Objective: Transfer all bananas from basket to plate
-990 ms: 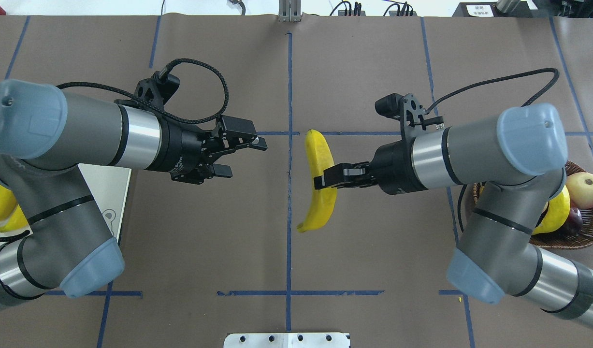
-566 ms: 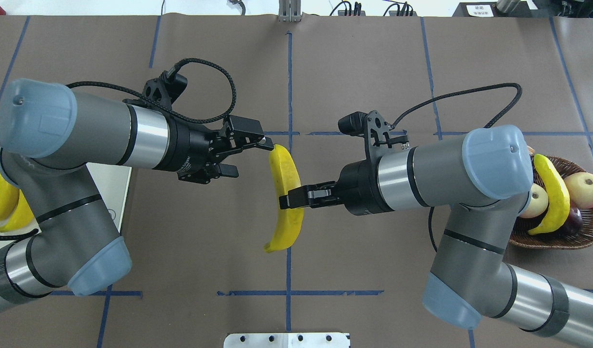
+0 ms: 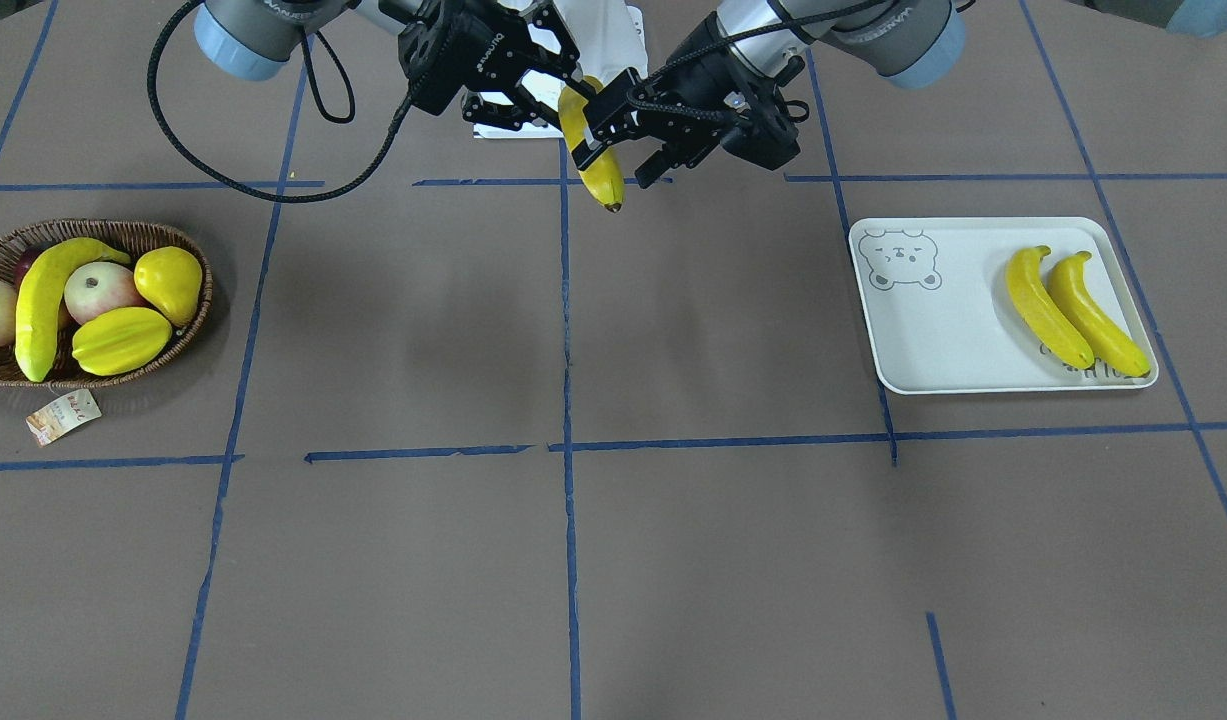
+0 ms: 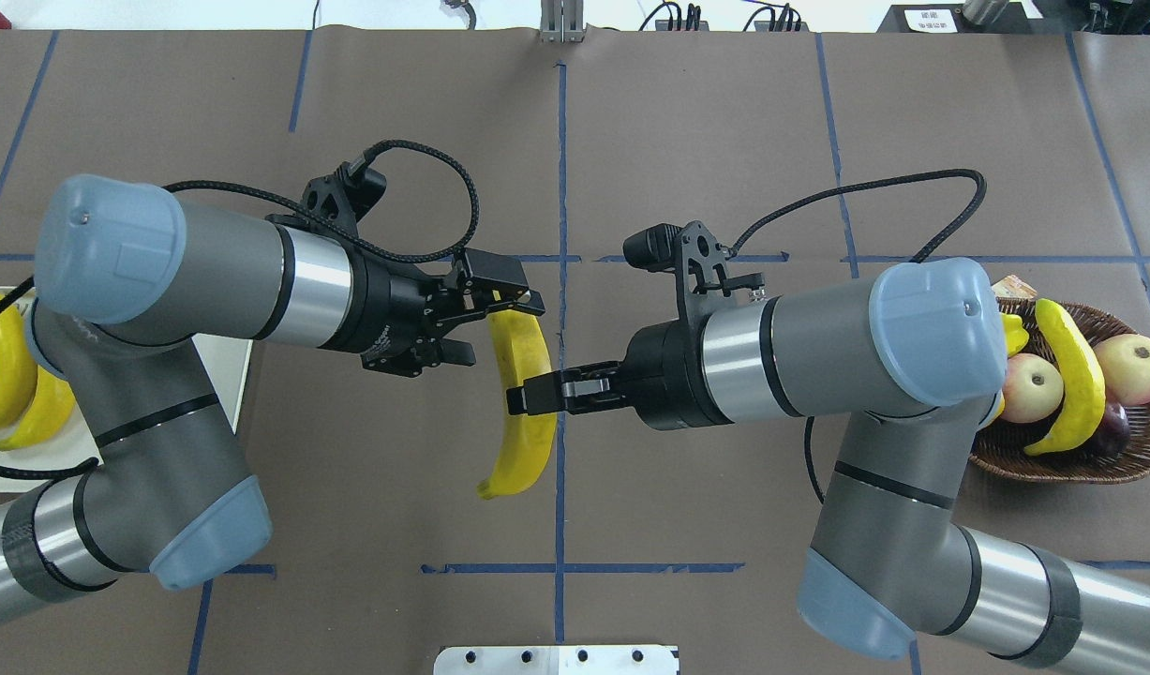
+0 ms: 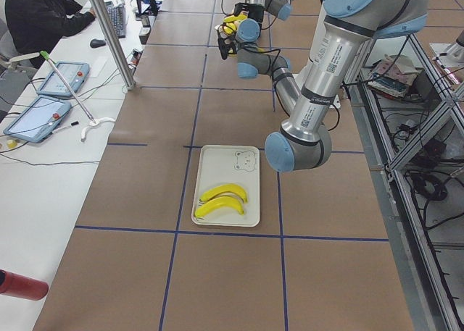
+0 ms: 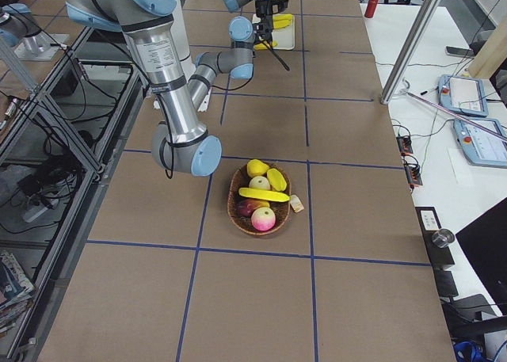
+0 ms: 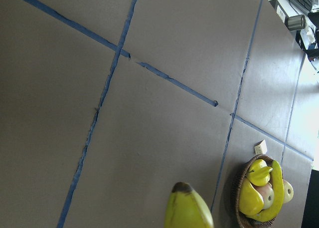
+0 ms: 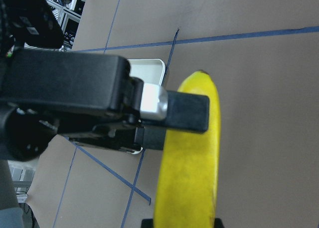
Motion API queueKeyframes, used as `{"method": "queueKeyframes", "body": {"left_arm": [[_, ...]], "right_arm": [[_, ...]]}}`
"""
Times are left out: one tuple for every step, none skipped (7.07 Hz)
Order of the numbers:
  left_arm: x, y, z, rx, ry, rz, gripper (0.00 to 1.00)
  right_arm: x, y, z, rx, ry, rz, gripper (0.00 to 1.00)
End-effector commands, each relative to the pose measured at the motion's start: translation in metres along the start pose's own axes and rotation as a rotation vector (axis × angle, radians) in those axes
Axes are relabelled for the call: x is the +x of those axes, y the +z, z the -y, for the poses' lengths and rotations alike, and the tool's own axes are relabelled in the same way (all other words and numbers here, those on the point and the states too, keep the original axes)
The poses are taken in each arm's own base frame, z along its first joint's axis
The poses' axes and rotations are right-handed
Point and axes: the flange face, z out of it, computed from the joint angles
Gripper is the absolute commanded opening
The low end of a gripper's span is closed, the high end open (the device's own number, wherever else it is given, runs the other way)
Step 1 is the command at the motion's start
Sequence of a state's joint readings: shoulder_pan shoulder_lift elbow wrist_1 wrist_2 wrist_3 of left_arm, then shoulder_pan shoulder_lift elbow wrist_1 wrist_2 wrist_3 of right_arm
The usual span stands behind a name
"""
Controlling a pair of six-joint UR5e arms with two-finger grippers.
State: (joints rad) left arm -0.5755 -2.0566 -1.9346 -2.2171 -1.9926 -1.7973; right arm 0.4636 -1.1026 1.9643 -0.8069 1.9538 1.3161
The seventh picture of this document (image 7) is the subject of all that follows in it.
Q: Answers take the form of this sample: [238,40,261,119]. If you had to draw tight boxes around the yellow pear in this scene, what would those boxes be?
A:
[239,178,264,216]

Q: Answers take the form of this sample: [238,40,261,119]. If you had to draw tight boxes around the pink white apple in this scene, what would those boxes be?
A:
[283,180,294,204]

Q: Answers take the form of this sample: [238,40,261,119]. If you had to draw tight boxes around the steel cup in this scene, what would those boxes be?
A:
[285,14,306,31]

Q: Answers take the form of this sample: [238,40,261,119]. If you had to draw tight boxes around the small printed card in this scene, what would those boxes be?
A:
[254,140,268,155]

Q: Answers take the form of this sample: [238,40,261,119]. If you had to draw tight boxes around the brown wicker basket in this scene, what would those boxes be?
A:
[231,154,275,228]

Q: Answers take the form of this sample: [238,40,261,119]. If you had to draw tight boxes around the yellow banana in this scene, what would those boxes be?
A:
[246,160,284,222]
[164,182,214,228]

